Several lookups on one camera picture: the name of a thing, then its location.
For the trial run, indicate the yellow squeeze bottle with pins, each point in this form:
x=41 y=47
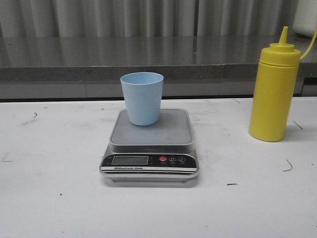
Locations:
x=275 y=83

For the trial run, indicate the white container in background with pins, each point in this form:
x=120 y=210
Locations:
x=305 y=20

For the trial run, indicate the light blue plastic cup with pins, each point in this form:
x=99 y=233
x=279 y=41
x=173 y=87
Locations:
x=142 y=93

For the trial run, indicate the grey stone counter ledge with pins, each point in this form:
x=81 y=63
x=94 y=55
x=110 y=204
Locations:
x=88 y=68

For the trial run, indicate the silver electronic kitchen scale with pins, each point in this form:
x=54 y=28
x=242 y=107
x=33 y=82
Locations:
x=159 y=155

